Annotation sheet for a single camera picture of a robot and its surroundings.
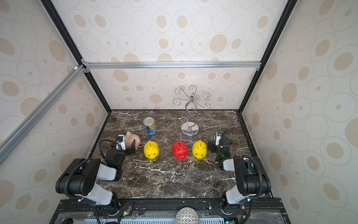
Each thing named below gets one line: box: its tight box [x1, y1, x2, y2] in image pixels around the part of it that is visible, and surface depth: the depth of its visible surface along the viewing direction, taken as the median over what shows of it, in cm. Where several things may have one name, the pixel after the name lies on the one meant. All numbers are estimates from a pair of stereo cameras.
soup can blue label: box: [143, 116, 158, 136], surface depth 102 cm
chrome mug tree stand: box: [172, 84, 212, 137], surface depth 91 cm
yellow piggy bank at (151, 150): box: [143, 140, 160, 160], surface depth 89 cm
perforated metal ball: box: [174, 207, 200, 224], surface depth 70 cm
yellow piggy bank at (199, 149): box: [192, 140, 208, 160], surface depth 89 cm
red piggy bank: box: [172, 140, 189, 160], surface depth 88 cm
